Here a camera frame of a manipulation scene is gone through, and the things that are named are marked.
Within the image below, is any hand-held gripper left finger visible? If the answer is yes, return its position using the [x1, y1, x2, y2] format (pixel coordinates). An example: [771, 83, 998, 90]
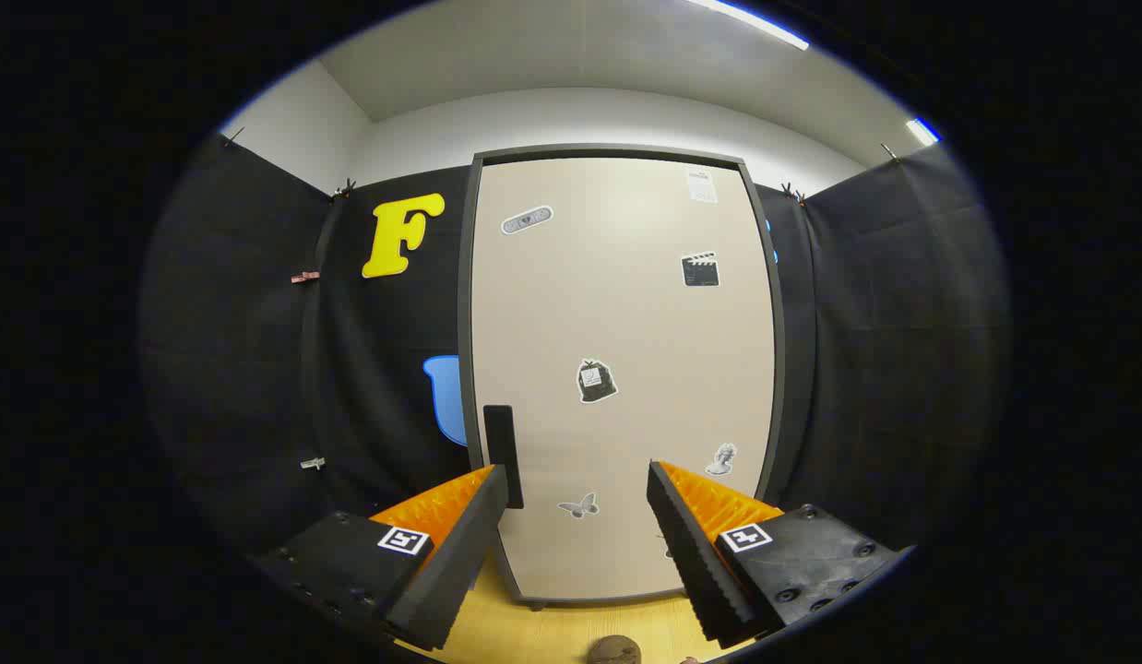
[248, 464, 509, 652]

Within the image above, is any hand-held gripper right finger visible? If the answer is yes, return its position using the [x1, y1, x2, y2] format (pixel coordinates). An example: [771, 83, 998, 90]
[647, 460, 904, 649]

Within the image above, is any brown fuzzy shoe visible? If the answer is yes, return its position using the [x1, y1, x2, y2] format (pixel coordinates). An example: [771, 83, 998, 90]
[587, 634, 643, 664]

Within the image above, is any black door handle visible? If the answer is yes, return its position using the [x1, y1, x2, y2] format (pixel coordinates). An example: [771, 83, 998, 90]
[483, 405, 524, 510]

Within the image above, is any beige shoe cabinet door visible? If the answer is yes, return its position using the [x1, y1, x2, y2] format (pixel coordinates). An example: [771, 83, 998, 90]
[470, 157, 777, 600]

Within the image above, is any grey shoe cabinet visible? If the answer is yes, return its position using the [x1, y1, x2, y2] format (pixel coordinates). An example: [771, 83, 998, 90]
[458, 145, 786, 611]

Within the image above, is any black backdrop cloth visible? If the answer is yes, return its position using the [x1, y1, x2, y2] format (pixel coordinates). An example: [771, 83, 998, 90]
[139, 134, 1010, 554]

